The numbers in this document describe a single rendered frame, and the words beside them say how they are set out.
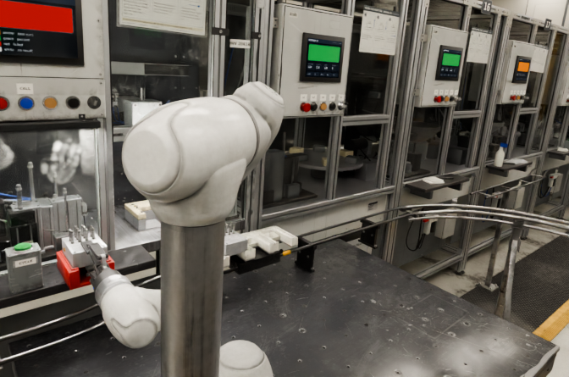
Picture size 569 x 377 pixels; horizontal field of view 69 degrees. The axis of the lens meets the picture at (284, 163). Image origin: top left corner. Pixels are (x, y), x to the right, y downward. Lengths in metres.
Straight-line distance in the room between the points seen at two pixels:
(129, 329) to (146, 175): 0.54
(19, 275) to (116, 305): 0.39
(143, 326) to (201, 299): 0.37
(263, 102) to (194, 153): 0.21
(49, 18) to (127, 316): 0.82
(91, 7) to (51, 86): 0.26
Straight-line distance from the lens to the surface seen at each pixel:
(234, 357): 1.00
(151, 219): 1.81
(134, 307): 1.05
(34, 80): 1.38
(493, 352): 1.69
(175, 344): 0.74
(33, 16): 1.36
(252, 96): 0.71
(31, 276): 1.40
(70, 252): 1.37
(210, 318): 0.72
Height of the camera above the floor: 1.58
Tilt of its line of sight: 14 degrees down
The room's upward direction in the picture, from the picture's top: 4 degrees clockwise
